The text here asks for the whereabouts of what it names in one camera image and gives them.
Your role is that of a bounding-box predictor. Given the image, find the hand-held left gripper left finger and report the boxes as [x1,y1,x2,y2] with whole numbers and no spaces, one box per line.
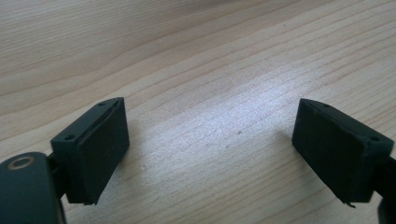
[49,96,131,206]

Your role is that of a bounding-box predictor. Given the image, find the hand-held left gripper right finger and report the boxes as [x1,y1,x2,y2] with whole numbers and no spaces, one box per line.
[291,98,395,209]

